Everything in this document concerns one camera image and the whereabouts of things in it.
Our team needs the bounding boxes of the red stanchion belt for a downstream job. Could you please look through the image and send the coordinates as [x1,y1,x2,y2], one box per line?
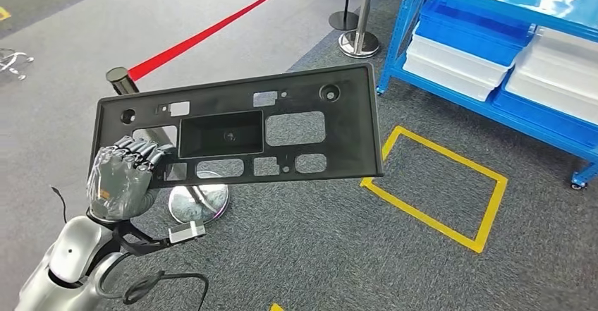
[127,0,312,82]

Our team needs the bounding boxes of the chrome office chair base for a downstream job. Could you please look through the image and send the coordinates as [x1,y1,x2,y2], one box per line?
[0,47,35,82]

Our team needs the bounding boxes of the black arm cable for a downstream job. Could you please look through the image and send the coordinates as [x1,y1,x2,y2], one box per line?
[95,252,209,311]

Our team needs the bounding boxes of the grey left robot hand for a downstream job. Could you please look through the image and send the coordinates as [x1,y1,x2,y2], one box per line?
[86,135,178,221]

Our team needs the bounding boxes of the blue metal shelf rack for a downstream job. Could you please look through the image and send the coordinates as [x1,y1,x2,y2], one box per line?
[376,0,598,190]

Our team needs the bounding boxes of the black-capped chrome stanchion post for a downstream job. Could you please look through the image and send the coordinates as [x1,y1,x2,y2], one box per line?
[105,66,231,226]

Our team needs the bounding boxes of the yellow floor tape square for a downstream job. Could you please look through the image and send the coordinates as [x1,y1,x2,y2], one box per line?
[360,125,508,255]

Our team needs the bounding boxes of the black plastic plate bracket part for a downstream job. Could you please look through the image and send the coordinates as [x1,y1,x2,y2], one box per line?
[88,62,385,189]

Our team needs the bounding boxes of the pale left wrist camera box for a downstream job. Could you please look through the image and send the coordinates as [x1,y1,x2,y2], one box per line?
[111,220,207,257]

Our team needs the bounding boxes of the black stanchion post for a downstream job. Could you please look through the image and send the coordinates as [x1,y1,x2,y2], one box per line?
[328,0,360,32]

